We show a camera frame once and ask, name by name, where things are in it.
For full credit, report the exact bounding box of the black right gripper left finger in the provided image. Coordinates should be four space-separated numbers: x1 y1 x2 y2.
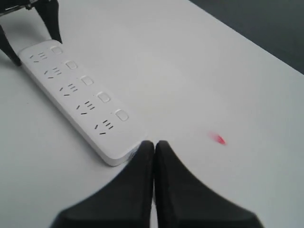
51 141 154 228

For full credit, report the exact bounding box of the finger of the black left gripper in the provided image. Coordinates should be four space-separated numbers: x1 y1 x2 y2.
35 0 62 43
0 26 21 67

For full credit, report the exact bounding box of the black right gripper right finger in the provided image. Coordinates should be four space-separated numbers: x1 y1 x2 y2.
153 141 263 228

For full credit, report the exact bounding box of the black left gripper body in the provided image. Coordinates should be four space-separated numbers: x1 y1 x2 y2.
0 0 51 16

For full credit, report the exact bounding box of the white five-outlet power strip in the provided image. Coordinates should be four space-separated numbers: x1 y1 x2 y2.
18 40 147 166

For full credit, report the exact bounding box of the grey backdrop cloth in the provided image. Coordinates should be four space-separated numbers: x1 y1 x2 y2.
193 0 304 73

